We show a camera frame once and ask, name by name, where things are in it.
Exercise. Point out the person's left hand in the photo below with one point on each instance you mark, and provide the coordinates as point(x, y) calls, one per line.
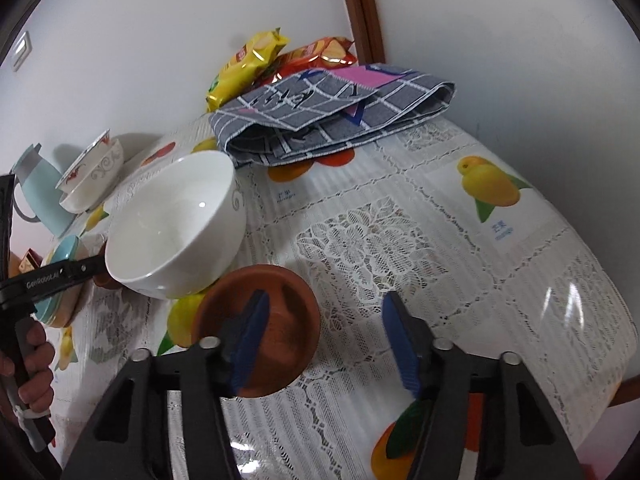
point(40, 360)

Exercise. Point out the brown wooden door frame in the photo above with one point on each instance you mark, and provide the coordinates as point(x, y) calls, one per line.
point(362, 10)

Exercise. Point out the blue patterned white bowl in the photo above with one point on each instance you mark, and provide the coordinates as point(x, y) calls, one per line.
point(97, 165)

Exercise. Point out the fruit printed tablecloth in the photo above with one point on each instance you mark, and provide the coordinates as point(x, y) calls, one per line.
point(450, 270)

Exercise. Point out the green square plate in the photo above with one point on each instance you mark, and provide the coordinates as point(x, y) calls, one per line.
point(50, 316)

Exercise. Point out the red snack packet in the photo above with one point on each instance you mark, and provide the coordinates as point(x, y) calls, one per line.
point(320, 52)

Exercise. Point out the white light switch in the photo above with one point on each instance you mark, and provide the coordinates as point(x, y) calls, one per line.
point(22, 50)

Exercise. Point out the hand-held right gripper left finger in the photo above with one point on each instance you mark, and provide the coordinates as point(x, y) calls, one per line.
point(250, 340)

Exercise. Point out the small brown bowl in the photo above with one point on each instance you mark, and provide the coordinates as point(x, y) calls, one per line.
point(290, 310)
point(111, 284)

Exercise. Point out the light blue thermos jug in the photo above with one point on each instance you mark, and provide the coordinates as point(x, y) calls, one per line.
point(45, 195)

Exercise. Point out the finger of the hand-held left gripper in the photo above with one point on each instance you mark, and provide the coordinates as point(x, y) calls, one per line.
point(5, 220)
point(82, 269)

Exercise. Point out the white bowl grey swirl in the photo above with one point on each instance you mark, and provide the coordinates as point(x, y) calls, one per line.
point(165, 230)

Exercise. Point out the grey checked cloth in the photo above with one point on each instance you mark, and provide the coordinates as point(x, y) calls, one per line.
point(390, 105)

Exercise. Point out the red patterned white bowl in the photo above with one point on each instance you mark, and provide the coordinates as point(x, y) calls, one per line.
point(80, 202)

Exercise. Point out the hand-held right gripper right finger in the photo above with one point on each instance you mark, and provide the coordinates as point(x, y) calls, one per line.
point(400, 350)

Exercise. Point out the yellow snack packet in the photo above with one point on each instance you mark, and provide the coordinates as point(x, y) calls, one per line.
point(245, 67)

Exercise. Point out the blue square plate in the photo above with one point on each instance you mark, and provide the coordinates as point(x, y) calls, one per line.
point(62, 250)

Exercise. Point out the pink square plate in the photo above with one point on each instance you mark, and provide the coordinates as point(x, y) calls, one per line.
point(72, 310)

